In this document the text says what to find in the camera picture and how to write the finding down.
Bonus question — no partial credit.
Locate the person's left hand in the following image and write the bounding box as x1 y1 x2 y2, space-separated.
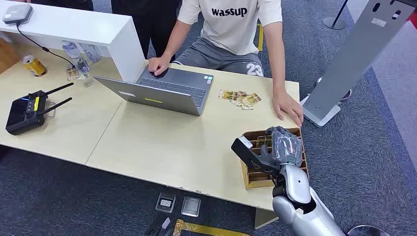
271 90 304 127

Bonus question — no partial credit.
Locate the person's right hand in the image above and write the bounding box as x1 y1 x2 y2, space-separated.
148 56 171 77

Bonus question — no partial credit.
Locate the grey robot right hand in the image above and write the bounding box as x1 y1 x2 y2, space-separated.
260 126 304 168

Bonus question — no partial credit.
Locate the wooden slotted card box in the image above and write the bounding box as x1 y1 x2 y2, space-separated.
240 127 309 190

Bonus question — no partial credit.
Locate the person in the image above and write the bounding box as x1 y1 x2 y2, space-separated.
148 0 304 127
30 0 95 12
111 0 182 63

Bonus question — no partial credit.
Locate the grey laptop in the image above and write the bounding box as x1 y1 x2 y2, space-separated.
93 64 215 117

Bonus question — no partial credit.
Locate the clear plastic water bottle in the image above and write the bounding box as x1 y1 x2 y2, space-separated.
79 43 102 63
61 40 91 81

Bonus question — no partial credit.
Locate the yellow floor tape strip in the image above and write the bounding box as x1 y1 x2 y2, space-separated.
256 23 264 52

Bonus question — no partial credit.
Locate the beige table leg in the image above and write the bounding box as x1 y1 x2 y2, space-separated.
253 207 279 230

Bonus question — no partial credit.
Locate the white counter shelf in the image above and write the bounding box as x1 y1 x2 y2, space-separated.
0 0 147 84

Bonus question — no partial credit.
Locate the grey kiosk stand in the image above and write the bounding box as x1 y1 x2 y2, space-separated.
299 0 417 128

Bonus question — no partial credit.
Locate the gold floor tape strip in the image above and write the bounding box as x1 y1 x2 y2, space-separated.
172 219 252 236

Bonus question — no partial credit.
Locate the yellow drink can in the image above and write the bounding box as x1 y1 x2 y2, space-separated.
21 55 48 78

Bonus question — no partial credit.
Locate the clear plastic case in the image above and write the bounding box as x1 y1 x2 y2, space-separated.
155 192 177 214

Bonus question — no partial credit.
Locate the black remote controller with antennas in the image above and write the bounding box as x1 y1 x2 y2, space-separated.
5 82 75 137

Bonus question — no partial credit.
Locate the black tool with white label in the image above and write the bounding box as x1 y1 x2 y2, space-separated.
145 217 175 236

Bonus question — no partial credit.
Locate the grey flat device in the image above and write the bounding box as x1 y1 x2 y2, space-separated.
2 3 34 26

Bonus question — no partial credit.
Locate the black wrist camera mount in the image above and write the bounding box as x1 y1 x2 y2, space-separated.
231 136 281 174

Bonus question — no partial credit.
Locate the thin cable loop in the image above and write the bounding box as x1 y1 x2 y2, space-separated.
316 76 353 102

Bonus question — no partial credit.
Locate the stanchion post with round base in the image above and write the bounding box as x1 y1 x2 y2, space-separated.
322 0 350 31

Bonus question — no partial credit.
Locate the black cable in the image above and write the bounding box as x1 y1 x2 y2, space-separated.
16 23 78 69

